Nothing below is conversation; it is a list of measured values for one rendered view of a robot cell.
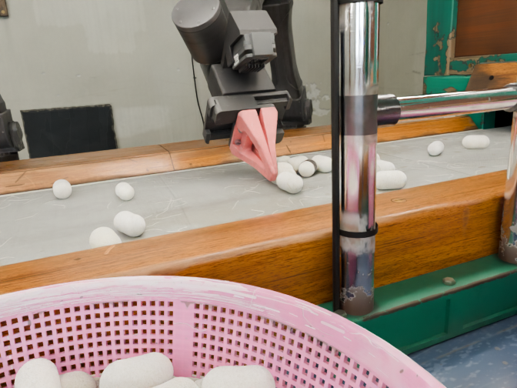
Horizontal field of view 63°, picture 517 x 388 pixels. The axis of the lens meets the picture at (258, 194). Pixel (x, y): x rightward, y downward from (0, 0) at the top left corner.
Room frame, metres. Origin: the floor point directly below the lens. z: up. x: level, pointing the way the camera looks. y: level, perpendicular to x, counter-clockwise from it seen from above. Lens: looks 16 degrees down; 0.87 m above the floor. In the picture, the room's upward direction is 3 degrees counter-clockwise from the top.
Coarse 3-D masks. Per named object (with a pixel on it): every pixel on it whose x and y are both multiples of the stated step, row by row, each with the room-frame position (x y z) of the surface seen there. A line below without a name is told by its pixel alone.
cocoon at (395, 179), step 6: (378, 174) 0.43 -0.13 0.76; (384, 174) 0.43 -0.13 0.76; (390, 174) 0.43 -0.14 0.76; (396, 174) 0.43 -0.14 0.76; (402, 174) 0.43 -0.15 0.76; (378, 180) 0.43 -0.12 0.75; (384, 180) 0.42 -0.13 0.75; (390, 180) 0.42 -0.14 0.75; (396, 180) 0.42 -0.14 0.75; (402, 180) 0.42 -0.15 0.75; (378, 186) 0.43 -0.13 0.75; (384, 186) 0.42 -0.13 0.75; (390, 186) 0.42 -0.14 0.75; (396, 186) 0.42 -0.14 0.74; (402, 186) 0.43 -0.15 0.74
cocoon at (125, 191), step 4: (120, 184) 0.45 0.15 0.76; (124, 184) 0.45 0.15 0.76; (128, 184) 0.46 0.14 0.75; (116, 188) 0.45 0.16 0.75; (120, 188) 0.44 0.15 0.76; (124, 188) 0.44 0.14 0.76; (128, 188) 0.44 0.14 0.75; (132, 188) 0.45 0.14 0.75; (116, 192) 0.45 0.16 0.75; (120, 192) 0.44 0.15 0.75; (124, 192) 0.44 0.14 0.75; (128, 192) 0.44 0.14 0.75; (132, 192) 0.44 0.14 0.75; (120, 196) 0.44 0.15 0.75; (124, 196) 0.44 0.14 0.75; (128, 196) 0.44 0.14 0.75; (132, 196) 0.44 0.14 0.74
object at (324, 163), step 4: (316, 156) 0.53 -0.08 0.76; (320, 156) 0.53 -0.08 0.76; (324, 156) 0.53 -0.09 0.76; (316, 160) 0.53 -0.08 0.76; (320, 160) 0.52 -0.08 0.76; (324, 160) 0.52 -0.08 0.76; (328, 160) 0.52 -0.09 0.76; (320, 164) 0.52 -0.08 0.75; (324, 164) 0.51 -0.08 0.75; (328, 164) 0.51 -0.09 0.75; (320, 168) 0.52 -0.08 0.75; (324, 168) 0.51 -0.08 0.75; (328, 168) 0.51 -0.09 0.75
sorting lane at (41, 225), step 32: (384, 160) 0.57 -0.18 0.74; (416, 160) 0.56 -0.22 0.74; (448, 160) 0.55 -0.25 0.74; (480, 160) 0.54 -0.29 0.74; (32, 192) 0.51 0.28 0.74; (96, 192) 0.49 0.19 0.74; (160, 192) 0.47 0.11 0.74; (192, 192) 0.46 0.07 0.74; (224, 192) 0.45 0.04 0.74; (256, 192) 0.45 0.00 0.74; (288, 192) 0.44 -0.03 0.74; (320, 192) 0.43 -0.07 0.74; (0, 224) 0.39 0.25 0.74; (32, 224) 0.38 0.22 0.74; (64, 224) 0.38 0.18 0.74; (96, 224) 0.37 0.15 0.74; (160, 224) 0.36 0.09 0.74; (192, 224) 0.36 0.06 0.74; (0, 256) 0.31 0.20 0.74; (32, 256) 0.30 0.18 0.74
